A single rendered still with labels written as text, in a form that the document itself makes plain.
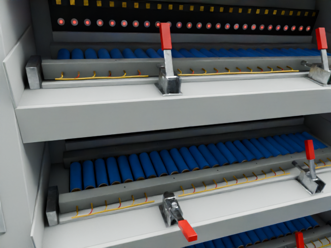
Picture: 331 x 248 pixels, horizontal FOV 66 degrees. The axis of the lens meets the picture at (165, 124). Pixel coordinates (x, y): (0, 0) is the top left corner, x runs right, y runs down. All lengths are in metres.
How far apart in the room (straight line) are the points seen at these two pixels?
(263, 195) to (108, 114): 0.30
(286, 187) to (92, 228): 0.34
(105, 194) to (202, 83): 0.22
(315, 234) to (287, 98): 0.37
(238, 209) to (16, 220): 0.31
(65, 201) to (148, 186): 0.12
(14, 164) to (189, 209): 0.25
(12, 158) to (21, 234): 0.09
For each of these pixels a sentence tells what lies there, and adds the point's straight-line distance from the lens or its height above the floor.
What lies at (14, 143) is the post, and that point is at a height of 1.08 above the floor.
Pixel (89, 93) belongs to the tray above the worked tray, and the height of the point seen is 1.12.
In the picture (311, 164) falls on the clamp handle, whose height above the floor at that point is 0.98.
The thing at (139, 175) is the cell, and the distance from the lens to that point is 0.43.
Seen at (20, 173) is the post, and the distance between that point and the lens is 0.33.
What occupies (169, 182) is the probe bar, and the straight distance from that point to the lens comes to 0.42.
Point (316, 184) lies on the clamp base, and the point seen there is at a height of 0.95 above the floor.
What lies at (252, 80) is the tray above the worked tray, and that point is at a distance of 0.43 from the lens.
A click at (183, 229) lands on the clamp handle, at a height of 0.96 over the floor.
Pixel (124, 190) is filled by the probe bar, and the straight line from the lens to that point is 0.40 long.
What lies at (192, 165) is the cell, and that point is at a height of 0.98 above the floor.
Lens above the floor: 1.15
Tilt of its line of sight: 13 degrees down
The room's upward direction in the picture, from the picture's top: 1 degrees counter-clockwise
